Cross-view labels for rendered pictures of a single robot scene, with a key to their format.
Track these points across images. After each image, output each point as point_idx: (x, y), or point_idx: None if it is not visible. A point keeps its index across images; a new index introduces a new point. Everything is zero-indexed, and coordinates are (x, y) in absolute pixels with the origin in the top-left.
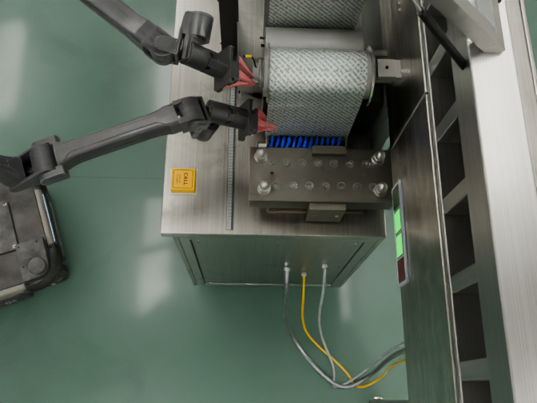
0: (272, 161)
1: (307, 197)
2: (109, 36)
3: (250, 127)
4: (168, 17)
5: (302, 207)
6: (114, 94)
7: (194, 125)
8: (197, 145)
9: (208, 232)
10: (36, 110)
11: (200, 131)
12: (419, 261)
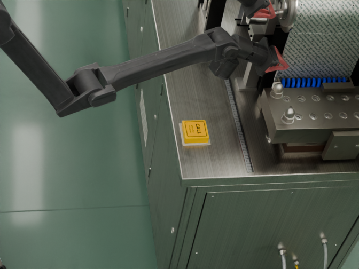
0: (288, 98)
1: (329, 124)
2: (26, 77)
3: (272, 57)
4: (85, 59)
5: (322, 140)
6: (39, 129)
7: (229, 49)
8: (200, 104)
9: (230, 175)
10: None
11: (231, 58)
12: None
